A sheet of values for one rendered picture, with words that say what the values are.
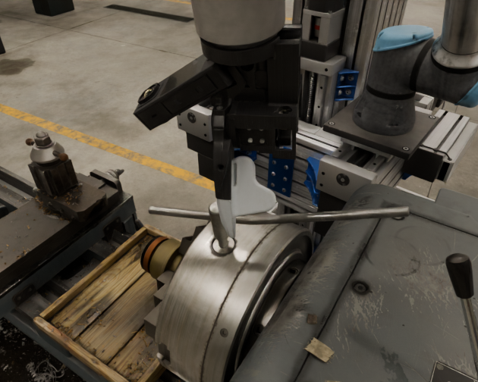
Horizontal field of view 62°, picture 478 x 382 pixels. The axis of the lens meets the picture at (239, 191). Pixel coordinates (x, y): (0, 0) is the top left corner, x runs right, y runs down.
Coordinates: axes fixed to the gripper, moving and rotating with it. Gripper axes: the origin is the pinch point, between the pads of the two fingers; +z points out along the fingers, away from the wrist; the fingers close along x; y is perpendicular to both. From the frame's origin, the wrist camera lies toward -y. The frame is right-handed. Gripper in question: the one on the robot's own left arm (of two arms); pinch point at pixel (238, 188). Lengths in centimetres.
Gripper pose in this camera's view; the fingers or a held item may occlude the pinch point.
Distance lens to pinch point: 49.0
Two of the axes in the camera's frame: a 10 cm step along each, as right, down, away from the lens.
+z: 0.9, 6.8, 7.3
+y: 9.8, 0.7, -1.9
